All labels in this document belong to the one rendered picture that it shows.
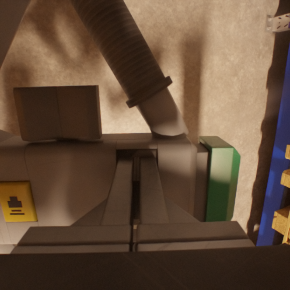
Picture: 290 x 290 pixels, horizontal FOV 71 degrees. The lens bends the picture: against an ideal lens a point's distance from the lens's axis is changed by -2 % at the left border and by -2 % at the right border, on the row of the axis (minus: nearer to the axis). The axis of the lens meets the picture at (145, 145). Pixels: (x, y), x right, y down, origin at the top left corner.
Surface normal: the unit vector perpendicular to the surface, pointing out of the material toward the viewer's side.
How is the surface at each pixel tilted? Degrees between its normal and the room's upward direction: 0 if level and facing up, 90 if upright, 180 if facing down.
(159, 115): 35
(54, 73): 0
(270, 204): 90
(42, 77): 0
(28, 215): 22
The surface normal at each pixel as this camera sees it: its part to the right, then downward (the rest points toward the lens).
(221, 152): 0.03, 0.29
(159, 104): 0.26, 0.19
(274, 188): -0.92, 0.13
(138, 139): -0.02, -0.96
